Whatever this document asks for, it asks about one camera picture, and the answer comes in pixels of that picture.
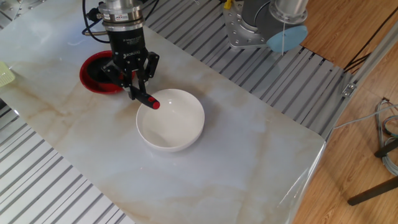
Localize silver force torque sensor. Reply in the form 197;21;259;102
98;0;146;32

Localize aluminium frame post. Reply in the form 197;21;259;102
322;20;398;141

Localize white zip tie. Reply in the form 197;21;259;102
280;21;287;56

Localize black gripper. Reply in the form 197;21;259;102
101;27;160;101

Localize white ceramic bowl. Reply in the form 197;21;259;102
136;88;206;153

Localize black ladle with red accents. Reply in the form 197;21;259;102
85;55;162;110

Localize black floor cables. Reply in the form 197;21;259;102
343;6;398;74

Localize pale green plastic basket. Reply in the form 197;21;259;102
0;61;16;88

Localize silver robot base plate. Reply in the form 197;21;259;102
222;0;271;50

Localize silver perforated metal plate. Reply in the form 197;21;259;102
0;0;47;19

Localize silver corner bracket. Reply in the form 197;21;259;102
341;82;358;98

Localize grey coiled cable bundle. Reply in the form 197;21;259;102
374;98;398;177

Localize dark furniture leg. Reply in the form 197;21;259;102
347;176;398;207
374;139;398;159

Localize marble pattern table mat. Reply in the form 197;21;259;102
0;0;326;224

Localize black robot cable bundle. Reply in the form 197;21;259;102
81;0;161;44

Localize red bowl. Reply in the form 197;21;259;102
79;50;137;95

